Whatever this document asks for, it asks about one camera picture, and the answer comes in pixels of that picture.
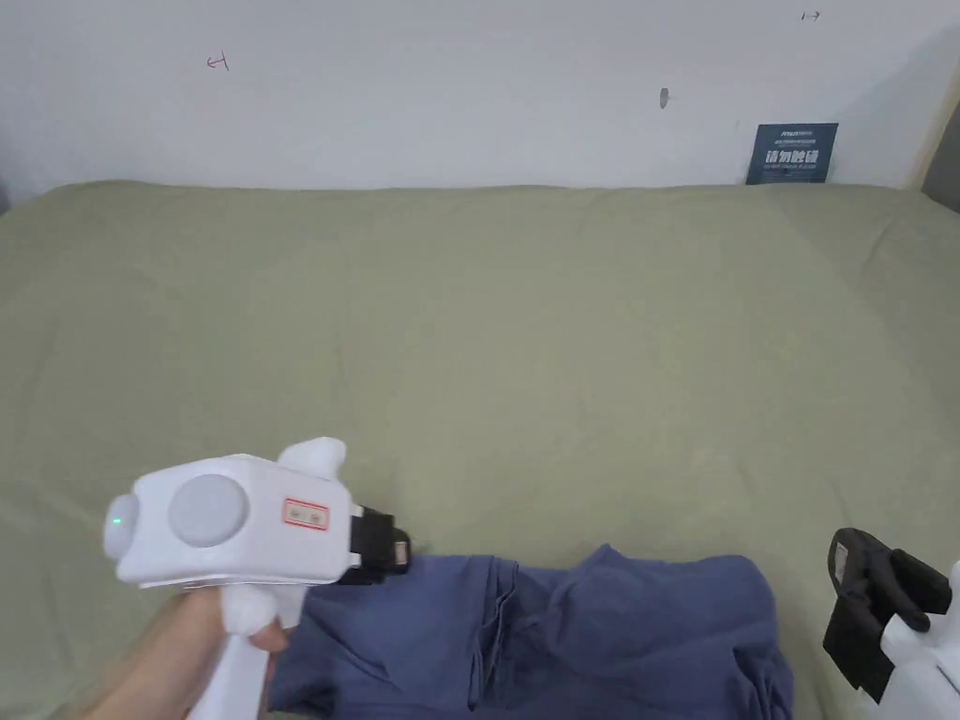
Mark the person's left forearm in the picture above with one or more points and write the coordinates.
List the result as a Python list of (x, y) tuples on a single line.
[(127, 694)]

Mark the dark blue shirt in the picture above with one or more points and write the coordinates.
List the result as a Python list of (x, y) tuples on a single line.
[(600, 637)]

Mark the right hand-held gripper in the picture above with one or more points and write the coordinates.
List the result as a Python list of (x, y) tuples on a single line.
[(924, 675)]

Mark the bed with pale green sheet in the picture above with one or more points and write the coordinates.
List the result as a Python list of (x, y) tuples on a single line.
[(480, 337)]

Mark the person's left hand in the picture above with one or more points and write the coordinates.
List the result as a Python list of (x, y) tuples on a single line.
[(196, 637)]

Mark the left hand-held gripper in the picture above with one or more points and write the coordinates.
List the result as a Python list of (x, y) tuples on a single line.
[(225, 540)]

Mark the dark blue sign card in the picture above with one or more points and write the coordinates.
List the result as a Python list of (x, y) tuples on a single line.
[(793, 154)]

